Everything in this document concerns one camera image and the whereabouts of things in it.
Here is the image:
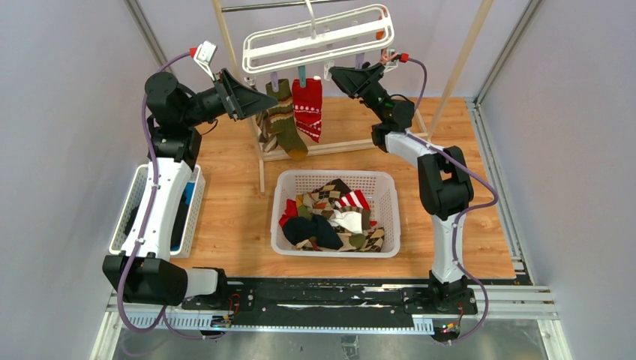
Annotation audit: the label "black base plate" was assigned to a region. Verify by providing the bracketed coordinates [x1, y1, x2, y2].
[181, 277, 478, 329]

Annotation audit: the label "red christmas sock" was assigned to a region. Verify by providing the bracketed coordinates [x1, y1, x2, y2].
[291, 76, 323, 143]

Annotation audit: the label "dark clothes in left basket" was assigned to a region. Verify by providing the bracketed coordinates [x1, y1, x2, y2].
[124, 182, 195, 251]

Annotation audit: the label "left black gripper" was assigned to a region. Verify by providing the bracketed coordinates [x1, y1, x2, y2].
[181, 68, 278, 128]

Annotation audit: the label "wooden clothes rack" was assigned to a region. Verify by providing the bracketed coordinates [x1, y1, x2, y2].
[211, 1, 494, 193]

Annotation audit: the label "white centre laundry basket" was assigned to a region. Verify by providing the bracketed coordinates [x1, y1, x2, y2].
[270, 169, 401, 259]

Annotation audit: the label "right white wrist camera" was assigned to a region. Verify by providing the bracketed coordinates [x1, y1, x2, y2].
[379, 48, 401, 68]

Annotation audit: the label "white hanger clip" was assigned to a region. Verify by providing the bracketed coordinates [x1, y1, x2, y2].
[323, 60, 335, 81]
[244, 76, 256, 89]

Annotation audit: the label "olive green striped sock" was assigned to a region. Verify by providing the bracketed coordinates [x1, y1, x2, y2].
[265, 79, 308, 161]

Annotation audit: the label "white laundry basket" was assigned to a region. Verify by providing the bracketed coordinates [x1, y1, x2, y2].
[109, 164, 206, 258]
[270, 169, 401, 259]

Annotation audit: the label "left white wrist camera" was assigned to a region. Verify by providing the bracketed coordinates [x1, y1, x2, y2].
[193, 40, 218, 80]

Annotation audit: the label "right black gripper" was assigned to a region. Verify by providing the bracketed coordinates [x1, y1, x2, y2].
[325, 63, 392, 124]

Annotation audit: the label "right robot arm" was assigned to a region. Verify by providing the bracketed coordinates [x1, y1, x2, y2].
[328, 63, 474, 313]

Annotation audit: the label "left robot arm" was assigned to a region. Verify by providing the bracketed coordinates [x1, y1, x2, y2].
[102, 69, 277, 310]

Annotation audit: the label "white left laundry basket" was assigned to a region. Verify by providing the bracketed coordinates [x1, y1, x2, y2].
[109, 164, 206, 258]

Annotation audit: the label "brown striped sock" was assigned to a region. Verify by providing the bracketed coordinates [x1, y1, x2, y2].
[256, 110, 278, 153]

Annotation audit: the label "purple hanger clip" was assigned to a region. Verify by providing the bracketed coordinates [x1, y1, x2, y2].
[270, 71, 279, 93]
[355, 53, 365, 69]

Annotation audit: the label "white plastic clip hanger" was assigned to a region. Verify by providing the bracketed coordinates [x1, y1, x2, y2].
[241, 1, 395, 75]

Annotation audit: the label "teal hanger clip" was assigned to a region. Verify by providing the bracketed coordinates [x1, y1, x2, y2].
[298, 65, 307, 88]

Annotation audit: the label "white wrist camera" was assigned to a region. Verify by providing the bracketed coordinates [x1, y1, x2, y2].
[379, 48, 401, 68]
[193, 40, 218, 80]

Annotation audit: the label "pile of colourful socks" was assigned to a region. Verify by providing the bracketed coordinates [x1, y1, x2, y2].
[275, 178, 386, 253]

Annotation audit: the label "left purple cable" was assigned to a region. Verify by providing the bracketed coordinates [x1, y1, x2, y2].
[115, 46, 224, 342]

